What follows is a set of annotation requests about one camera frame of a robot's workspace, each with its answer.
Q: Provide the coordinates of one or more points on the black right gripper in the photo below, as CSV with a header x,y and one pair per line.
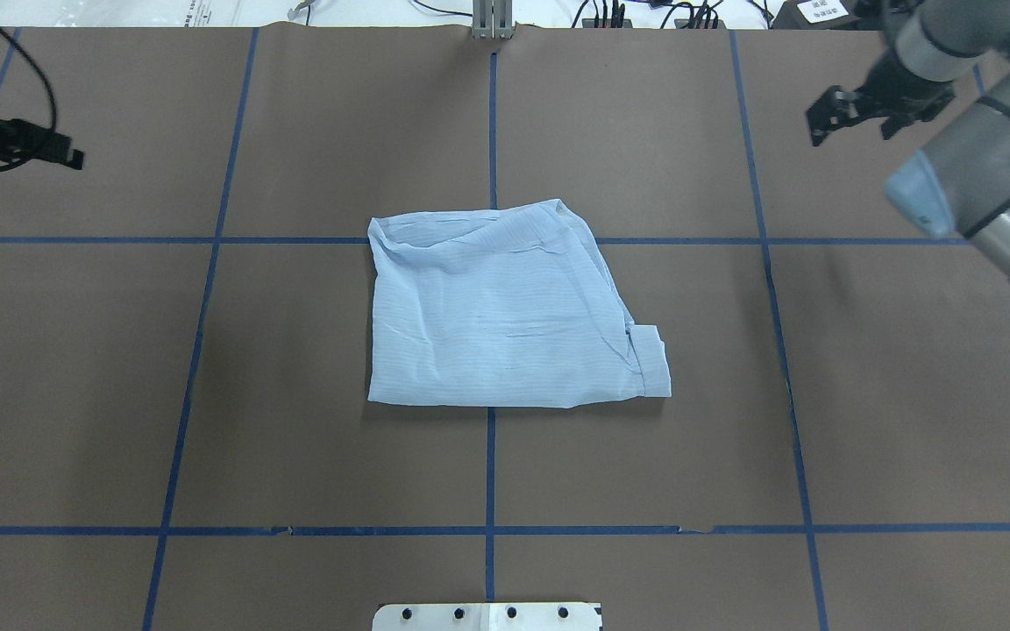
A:
x,y
897,88

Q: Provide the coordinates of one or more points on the light blue button shirt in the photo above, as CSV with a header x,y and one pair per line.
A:
x,y
510,308

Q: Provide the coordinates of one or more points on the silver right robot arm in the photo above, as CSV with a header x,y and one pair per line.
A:
x,y
958,182

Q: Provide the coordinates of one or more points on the aluminium frame post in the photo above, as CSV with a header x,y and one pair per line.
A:
x,y
493,19

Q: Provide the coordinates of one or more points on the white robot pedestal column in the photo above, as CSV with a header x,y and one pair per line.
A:
x,y
533,615

